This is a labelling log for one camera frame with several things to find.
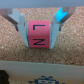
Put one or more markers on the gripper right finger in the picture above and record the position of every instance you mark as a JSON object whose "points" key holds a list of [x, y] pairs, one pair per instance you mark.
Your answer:
{"points": [[56, 26]]}

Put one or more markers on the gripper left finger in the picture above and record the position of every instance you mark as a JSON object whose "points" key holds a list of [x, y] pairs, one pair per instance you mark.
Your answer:
{"points": [[21, 28]]}

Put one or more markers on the pink block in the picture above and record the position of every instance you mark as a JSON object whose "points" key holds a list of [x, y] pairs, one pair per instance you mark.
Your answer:
{"points": [[38, 34]]}

